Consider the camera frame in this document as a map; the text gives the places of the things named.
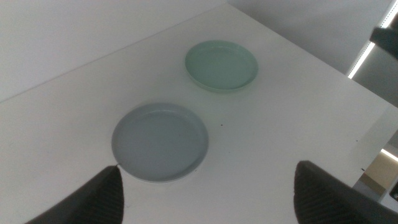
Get bright white light strip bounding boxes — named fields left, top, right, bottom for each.
left=347, top=0, right=398, bottom=80

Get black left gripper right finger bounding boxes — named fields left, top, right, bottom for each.
left=293, top=160, right=398, bottom=224

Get green shallow bowl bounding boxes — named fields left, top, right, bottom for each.
left=184, top=39, right=259, bottom=93

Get beige background panel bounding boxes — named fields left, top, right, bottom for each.
left=360, top=151, right=398, bottom=195

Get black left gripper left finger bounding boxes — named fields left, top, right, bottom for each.
left=24, top=165, right=125, bottom=224

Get grey shallow bowl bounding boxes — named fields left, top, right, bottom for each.
left=111, top=102, right=210, bottom=184

